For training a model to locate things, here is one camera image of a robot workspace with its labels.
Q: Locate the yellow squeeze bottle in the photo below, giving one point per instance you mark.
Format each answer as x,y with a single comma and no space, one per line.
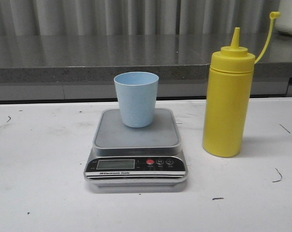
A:
229,85

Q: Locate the light blue plastic cup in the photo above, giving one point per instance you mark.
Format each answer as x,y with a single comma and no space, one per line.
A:
136,93

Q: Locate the silver electronic kitchen scale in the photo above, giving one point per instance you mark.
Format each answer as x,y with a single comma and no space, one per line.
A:
125,159

